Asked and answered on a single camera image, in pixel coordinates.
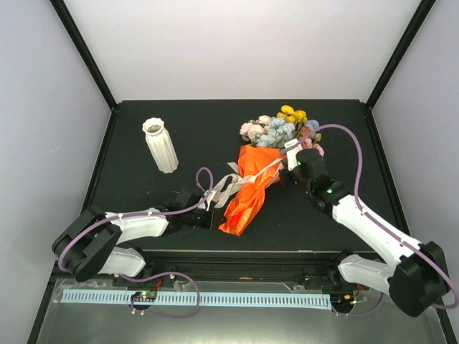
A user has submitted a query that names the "orange wrapping paper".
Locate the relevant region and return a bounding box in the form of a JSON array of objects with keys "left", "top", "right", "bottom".
[{"left": 219, "top": 145, "right": 284, "bottom": 237}]

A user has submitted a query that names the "pastel artificial flower bunch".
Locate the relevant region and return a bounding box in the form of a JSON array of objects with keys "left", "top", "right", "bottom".
[{"left": 240, "top": 105, "right": 323, "bottom": 155}]

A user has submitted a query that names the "cream printed ribbon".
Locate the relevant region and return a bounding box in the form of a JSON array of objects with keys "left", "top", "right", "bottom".
[{"left": 210, "top": 158, "right": 283, "bottom": 208}]

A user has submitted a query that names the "white ribbed vase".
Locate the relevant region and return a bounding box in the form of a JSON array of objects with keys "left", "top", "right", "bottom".
[{"left": 142, "top": 118, "right": 179, "bottom": 173}]

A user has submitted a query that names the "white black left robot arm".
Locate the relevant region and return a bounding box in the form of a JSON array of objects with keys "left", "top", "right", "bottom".
[{"left": 52, "top": 186, "right": 217, "bottom": 286}]

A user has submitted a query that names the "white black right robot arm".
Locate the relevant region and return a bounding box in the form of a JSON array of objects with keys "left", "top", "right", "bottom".
[{"left": 280, "top": 147, "right": 452, "bottom": 317}]

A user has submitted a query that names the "left small circuit board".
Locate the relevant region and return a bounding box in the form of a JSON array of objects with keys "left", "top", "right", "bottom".
[{"left": 131, "top": 291, "right": 157, "bottom": 302}]

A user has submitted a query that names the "small circuit board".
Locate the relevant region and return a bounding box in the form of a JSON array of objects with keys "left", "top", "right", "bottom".
[
  {"left": 330, "top": 294, "right": 360, "bottom": 305},
  {"left": 131, "top": 291, "right": 157, "bottom": 302}
]

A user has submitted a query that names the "right small circuit board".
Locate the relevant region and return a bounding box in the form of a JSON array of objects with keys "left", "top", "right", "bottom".
[{"left": 330, "top": 294, "right": 360, "bottom": 305}]

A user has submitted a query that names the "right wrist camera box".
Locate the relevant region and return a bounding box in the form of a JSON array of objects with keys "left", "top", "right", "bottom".
[{"left": 280, "top": 139, "right": 303, "bottom": 155}]

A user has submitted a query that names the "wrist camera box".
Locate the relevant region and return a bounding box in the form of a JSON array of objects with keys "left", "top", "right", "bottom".
[
  {"left": 280, "top": 139, "right": 303, "bottom": 155},
  {"left": 204, "top": 191, "right": 222, "bottom": 211}
]

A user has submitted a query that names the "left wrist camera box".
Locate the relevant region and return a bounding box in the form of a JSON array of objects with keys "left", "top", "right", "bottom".
[{"left": 204, "top": 191, "right": 222, "bottom": 211}]

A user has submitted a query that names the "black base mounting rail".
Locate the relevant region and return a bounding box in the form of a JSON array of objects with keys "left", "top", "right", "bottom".
[{"left": 133, "top": 250, "right": 352, "bottom": 290}]

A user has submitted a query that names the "light blue slotted cable duct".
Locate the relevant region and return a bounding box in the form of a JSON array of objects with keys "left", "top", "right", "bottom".
[{"left": 60, "top": 290, "right": 331, "bottom": 310}]

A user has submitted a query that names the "black right frame post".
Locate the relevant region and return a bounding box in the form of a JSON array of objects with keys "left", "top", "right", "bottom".
[{"left": 366, "top": 0, "right": 436, "bottom": 110}]

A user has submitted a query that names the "black frame post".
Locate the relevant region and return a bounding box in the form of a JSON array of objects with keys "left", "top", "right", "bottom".
[
  {"left": 49, "top": 0, "right": 118, "bottom": 111},
  {"left": 366, "top": 0, "right": 436, "bottom": 110}
]

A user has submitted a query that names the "black left frame post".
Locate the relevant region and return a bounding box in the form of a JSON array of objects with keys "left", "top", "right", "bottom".
[{"left": 49, "top": 0, "right": 118, "bottom": 111}]

